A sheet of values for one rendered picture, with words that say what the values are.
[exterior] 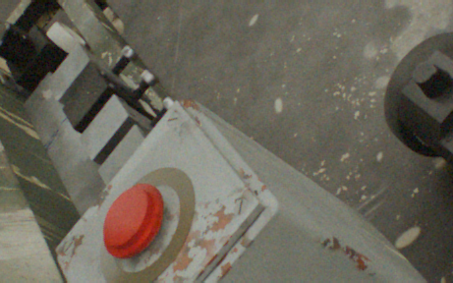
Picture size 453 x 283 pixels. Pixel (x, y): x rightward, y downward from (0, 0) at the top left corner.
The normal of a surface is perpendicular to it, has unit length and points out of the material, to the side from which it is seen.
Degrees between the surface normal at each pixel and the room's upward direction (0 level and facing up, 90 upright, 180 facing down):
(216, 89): 0
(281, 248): 90
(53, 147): 0
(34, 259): 56
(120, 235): 0
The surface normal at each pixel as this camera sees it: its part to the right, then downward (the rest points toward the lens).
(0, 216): 0.15, -0.89
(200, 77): -0.67, -0.45
